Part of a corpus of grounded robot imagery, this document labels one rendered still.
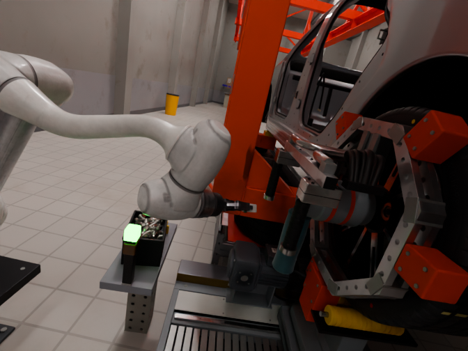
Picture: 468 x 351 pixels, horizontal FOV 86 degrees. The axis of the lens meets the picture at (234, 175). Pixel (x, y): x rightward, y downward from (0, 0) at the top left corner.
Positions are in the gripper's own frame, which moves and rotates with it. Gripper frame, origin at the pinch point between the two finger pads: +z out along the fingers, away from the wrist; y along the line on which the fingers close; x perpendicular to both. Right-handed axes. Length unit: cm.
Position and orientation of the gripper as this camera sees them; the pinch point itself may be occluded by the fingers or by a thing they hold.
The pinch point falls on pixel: (249, 207)
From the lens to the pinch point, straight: 91.8
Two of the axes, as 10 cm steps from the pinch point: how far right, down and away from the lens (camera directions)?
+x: 0.2, -9.8, 1.9
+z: 6.8, 1.5, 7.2
